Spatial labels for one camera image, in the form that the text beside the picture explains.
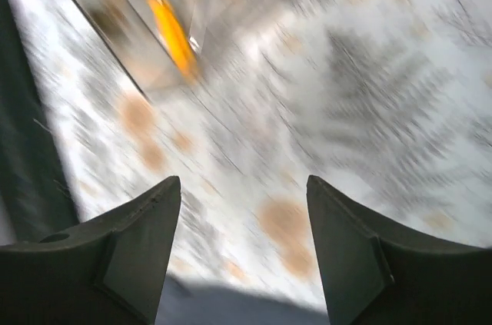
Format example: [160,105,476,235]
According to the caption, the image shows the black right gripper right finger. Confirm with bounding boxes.
[307,175,491,324]

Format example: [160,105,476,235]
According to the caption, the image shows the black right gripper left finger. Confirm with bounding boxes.
[1,176,181,324]

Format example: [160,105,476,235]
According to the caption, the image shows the orange handled screwdriver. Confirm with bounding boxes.
[147,0,197,82]

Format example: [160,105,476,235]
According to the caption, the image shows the clear plastic drawer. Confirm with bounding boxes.
[72,0,285,97]

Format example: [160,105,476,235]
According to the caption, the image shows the floral patterned table mat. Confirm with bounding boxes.
[14,0,491,309]

